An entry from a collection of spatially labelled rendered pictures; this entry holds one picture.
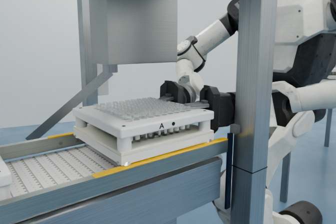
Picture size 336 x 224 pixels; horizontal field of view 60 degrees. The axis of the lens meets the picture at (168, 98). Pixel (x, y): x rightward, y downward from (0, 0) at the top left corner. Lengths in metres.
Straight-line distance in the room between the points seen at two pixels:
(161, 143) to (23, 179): 0.28
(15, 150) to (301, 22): 0.87
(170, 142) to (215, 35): 0.70
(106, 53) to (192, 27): 4.06
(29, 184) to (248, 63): 0.51
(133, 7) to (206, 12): 4.16
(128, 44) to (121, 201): 0.39
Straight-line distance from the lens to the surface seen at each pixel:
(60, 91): 4.26
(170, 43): 0.84
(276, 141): 1.02
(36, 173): 0.67
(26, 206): 0.51
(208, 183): 0.71
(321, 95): 0.83
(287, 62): 1.05
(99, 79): 0.80
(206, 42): 1.22
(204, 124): 0.67
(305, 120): 1.12
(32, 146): 0.76
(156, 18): 0.81
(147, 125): 0.56
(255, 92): 0.67
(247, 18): 0.69
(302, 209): 1.47
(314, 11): 1.03
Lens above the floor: 1.05
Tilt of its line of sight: 10 degrees down
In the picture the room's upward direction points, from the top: straight up
